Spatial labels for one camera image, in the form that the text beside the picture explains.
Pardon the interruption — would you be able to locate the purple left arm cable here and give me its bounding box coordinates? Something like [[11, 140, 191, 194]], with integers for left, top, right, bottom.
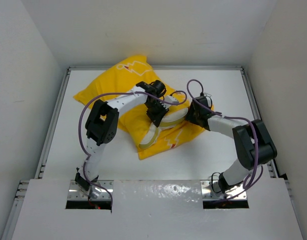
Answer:
[[78, 89, 188, 208]]

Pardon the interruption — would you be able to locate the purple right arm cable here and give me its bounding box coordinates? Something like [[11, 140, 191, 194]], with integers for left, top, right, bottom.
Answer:
[[186, 79, 264, 201]]

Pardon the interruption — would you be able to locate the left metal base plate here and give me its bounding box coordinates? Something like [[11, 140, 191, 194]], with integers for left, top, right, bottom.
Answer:
[[67, 180, 114, 201]]

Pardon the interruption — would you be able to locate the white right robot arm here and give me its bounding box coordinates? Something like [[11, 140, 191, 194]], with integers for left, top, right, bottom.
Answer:
[[185, 94, 278, 194]]

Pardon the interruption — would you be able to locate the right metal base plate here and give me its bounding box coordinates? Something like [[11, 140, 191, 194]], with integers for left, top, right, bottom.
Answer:
[[200, 180, 248, 201]]

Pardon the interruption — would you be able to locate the metal base plate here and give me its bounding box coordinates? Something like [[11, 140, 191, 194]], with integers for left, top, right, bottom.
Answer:
[[200, 180, 248, 201], [67, 180, 114, 201]]

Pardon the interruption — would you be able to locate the aluminium table frame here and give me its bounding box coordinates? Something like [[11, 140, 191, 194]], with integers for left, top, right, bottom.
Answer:
[[0, 65, 304, 240]]

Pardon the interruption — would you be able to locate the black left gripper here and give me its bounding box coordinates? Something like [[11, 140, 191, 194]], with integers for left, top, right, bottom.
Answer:
[[144, 99, 168, 126]]

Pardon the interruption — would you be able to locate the cream foam pillow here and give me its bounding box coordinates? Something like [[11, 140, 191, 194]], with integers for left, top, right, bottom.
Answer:
[[138, 107, 189, 150]]

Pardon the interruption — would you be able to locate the white front cover board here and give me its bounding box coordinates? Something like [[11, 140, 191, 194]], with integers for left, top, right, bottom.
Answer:
[[12, 179, 302, 240]]

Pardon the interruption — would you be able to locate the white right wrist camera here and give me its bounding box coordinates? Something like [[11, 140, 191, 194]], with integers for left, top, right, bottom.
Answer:
[[203, 92, 212, 98]]

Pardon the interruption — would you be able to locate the yellow printed pillowcase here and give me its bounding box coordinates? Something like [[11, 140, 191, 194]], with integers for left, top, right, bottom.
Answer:
[[73, 55, 204, 160]]

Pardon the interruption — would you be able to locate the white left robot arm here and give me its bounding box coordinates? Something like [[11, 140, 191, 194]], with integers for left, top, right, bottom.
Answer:
[[75, 80, 178, 194]]

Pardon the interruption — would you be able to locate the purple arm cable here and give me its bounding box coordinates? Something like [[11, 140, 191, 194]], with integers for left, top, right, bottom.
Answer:
[[186, 79, 264, 201], [78, 89, 188, 208]]

